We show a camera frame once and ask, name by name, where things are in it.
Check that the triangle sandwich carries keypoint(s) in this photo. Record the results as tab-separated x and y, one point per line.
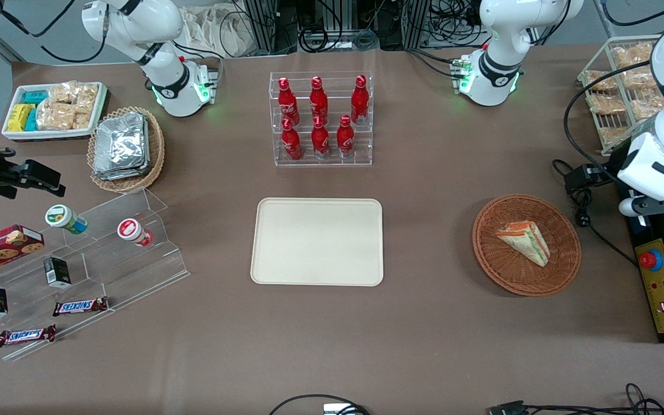
525	242

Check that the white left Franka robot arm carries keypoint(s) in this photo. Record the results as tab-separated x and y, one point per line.
502	34

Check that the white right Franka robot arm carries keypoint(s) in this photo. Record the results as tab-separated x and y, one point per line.
136	23

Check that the white rectangular snack tray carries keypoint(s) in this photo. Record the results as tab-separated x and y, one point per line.
49	134

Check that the light wicker basket, oval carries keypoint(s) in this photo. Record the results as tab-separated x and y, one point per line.
156	155

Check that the brown wicker basket, round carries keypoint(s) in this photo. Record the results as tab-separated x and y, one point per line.
505	271

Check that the beige plastic tray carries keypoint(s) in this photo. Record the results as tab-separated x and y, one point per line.
317	242

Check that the green lid yogurt cup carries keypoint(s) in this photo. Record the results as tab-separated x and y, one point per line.
61	217

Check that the teal snack packet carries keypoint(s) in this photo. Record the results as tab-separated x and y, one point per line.
35	97
31	121

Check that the rice cracker packet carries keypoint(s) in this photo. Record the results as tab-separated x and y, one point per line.
87	95
55	117
82	118
62	92

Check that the yellow snack packet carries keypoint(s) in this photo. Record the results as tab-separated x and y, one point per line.
19	117

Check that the red emergency stop button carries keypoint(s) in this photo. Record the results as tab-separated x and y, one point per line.
650	260

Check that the silver foil pack stack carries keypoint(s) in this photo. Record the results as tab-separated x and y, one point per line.
121	144

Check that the black yellow control box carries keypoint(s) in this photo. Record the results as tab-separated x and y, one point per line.
663	294

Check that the red lid yogurt cup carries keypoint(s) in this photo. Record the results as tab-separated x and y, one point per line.
130	229

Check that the bagged cracker packet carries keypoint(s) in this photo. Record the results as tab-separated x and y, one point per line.
638	78
634	55
613	135
602	80
646	106
607	104

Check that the black power adapter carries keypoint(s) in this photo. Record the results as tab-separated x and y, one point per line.
581	177

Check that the clear acrylic tiered stand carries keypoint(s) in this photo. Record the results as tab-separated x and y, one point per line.
130	276

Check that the Snickers chocolate bar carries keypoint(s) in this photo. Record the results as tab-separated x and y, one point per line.
26	335
81	306

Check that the beige cloth bag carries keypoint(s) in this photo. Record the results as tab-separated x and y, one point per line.
211	29

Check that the red cola bottle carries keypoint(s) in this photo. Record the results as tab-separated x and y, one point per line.
287	104
319	101
345	138
359	101
320	141
291	144

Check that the clear acrylic bottle rack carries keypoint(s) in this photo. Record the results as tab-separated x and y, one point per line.
332	160

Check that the small grey device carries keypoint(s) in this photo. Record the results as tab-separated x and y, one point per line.
338	410

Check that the aluminium frame rack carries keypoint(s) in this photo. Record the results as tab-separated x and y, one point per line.
332	23

